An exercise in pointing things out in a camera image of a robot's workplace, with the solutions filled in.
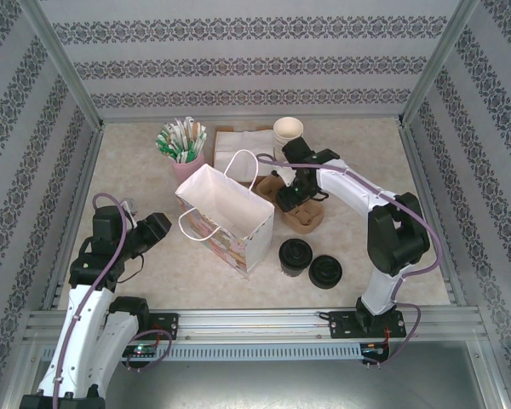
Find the white paper gift bag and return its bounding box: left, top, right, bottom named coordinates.
left=174, top=148, right=276, bottom=280

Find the black plastic cup lid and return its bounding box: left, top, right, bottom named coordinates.
left=309, top=262, right=344, bottom=289
left=278, top=238, right=313, bottom=270
left=308, top=254, right=344, bottom=285

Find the pink holder cup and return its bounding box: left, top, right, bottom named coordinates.
left=172, top=152, right=205, bottom=187

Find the green white paper sachet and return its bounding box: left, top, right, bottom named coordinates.
left=155, top=131, right=175, bottom=161
left=187, top=130, right=209, bottom=163
left=161, top=122, right=184, bottom=163
left=174, top=118, right=188, bottom=163

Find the white paper napkin stack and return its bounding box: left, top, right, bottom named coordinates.
left=213, top=130, right=276, bottom=174

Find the left circuit board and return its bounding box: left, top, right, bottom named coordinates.
left=123, top=344, right=158, bottom=358

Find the circuit board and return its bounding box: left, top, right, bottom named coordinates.
left=361, top=343, right=391, bottom=357
left=123, top=344, right=158, bottom=358

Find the steel sheet panel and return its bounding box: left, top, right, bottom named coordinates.
left=20, top=360, right=495, bottom=409

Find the right circuit board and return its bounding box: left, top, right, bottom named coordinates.
left=361, top=343, right=391, bottom=357

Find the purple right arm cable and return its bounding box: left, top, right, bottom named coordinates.
left=256, top=153, right=444, bottom=367

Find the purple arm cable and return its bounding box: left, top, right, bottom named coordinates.
left=256, top=153, right=444, bottom=367
left=50, top=192, right=174, bottom=409

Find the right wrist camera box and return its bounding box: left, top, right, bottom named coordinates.
left=272, top=169, right=297, bottom=187

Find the aluminium side rail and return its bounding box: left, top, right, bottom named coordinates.
left=41, top=125, right=106, bottom=312
left=396, top=121, right=469, bottom=308

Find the black left mount plate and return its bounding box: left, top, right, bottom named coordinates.
left=146, top=313, right=180, bottom=341

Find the black mount plate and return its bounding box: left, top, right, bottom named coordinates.
left=328, top=309, right=408, bottom=340
left=146, top=313, right=180, bottom=341

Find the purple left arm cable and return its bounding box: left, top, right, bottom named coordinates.
left=50, top=192, right=174, bottom=409

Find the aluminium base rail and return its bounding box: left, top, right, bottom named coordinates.
left=25, top=309, right=482, bottom=342

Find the grey slotted cable duct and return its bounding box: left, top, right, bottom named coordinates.
left=40, top=343, right=363, bottom=362

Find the black right mount plate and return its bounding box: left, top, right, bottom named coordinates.
left=328, top=309, right=408, bottom=340

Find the aluminium frame post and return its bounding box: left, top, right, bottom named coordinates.
left=20, top=0, right=106, bottom=131
left=396, top=0, right=482, bottom=128

